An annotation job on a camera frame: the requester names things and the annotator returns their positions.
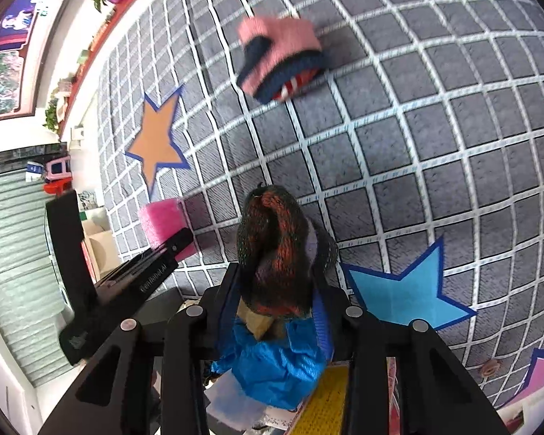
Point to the pink foam sponge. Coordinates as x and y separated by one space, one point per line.
158 222

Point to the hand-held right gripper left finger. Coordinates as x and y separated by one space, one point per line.
222 290

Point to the grey checked mat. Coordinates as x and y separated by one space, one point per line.
390 145

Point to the pink and navy knit garment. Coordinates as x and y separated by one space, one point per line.
281 50

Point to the red wooden ledge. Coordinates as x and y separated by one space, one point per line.
104 40

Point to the small tan round object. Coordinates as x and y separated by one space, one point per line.
490 367

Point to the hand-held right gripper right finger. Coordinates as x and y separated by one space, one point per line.
322 326

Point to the pink toy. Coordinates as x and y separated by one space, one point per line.
58 168

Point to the dark orange green knit sock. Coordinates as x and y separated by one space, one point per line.
276 253

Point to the orange star patch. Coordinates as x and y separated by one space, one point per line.
156 136

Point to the small green potted plant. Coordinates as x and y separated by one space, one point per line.
51 115

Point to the wall poster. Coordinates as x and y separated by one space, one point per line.
13 54

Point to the cardboard box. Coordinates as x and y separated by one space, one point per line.
100 249

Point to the yellow and pink box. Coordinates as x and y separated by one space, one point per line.
322 398

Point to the blue star patch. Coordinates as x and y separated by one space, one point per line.
403 294

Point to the pink star patch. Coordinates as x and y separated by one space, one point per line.
541 376

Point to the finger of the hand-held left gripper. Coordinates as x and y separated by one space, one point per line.
179 244

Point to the blue plastic bag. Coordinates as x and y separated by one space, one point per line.
276 367

